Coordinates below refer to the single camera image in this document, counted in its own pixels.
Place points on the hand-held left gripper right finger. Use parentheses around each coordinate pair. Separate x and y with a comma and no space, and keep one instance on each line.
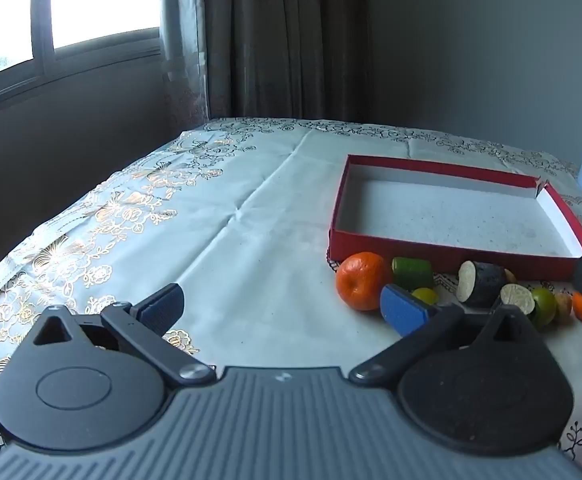
(403,310)

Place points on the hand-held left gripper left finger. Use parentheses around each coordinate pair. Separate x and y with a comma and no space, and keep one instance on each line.
(163,306)

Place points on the small yellow-green lime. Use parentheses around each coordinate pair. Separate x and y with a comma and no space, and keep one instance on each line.
(425,295)

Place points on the brown round fruit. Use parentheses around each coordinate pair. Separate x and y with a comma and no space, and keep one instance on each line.
(510,276)
(563,306)

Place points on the green cucumber piece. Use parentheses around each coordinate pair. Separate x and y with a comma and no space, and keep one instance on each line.
(413,272)

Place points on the large orange tangerine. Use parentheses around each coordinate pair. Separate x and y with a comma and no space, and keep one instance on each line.
(361,280)

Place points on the large green citrus fruit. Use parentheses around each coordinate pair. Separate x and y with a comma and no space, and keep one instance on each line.
(545,306)

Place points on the cut eggplant piece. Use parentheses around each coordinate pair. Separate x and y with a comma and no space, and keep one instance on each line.
(486,282)
(517,297)

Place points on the red cardboard box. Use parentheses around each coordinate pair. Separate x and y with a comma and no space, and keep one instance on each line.
(451,210)

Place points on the sheer lace curtain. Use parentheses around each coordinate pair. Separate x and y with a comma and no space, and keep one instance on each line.
(186,35)

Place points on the dark brown curtain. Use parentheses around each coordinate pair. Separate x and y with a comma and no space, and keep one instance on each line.
(286,35)

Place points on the window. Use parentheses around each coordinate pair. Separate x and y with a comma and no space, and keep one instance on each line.
(96,0)

